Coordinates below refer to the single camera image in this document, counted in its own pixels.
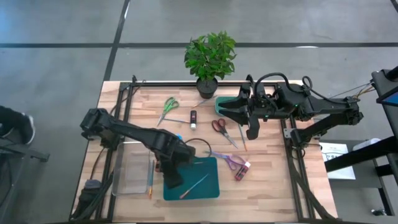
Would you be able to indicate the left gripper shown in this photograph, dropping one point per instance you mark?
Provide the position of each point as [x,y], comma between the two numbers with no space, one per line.
[180,152]

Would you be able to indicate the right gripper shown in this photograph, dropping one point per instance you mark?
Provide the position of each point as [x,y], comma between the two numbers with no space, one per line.
[261,109]

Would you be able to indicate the blue paint bottle white cap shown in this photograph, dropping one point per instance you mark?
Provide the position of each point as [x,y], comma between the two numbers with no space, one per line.
[179,137]

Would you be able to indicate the thin blue paintbrush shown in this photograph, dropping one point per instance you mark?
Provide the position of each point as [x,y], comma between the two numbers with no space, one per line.
[177,120]

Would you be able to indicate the orange paintbrush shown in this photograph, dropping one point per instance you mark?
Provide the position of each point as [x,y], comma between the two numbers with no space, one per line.
[150,183]
[194,186]

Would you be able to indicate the black paint bottle white cap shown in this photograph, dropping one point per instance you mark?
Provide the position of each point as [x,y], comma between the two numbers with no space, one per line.
[193,116]

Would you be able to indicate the teal plastic tray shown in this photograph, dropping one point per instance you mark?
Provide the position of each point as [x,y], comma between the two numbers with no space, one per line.
[205,189]

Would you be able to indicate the pink paint bottle white cap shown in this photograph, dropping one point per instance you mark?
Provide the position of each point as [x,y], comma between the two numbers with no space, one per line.
[242,172]

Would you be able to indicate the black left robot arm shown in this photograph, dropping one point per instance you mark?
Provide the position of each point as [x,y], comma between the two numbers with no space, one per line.
[136,132]

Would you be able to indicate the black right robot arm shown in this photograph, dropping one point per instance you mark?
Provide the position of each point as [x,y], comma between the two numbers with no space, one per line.
[311,102]

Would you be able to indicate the brown paint bottle white cap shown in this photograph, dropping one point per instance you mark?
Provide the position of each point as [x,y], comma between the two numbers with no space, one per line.
[158,167]

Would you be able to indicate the small green plastic bin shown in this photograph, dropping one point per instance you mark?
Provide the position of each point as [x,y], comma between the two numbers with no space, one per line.
[219,101]

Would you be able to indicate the black plant pot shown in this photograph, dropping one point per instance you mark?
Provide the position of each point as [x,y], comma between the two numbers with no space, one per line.
[206,90]

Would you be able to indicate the clear plastic tray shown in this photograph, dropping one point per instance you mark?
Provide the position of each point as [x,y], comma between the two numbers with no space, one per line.
[130,174]

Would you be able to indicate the green leafy artificial plant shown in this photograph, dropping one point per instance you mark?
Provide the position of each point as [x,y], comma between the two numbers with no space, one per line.
[210,56]

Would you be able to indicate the white printed paper sheet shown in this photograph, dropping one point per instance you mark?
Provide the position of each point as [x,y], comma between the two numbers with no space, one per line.
[345,175]

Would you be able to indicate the white plastic object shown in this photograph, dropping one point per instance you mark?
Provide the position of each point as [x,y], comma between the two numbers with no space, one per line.
[367,144]

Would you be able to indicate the black metal floor stand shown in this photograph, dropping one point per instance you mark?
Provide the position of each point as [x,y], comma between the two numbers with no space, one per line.
[31,154]

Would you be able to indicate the black equipment stand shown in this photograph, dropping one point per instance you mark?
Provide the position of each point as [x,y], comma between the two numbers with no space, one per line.
[385,81]

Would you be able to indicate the blue screen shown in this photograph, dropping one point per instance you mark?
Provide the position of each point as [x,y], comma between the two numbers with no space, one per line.
[392,99]

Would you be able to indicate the person's foot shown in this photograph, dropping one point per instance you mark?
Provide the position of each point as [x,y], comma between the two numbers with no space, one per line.
[18,124]

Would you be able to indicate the small black floor object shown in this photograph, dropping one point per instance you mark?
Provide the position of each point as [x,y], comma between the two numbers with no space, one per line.
[377,212]

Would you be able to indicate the black frame clamp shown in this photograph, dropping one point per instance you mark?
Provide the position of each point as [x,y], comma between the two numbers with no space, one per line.
[249,79]
[134,79]

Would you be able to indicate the grey metal frame bracket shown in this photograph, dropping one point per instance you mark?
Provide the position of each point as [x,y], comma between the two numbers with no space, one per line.
[287,133]

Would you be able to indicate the black aluminium table frame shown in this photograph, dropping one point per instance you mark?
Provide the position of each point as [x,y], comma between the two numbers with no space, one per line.
[161,84]

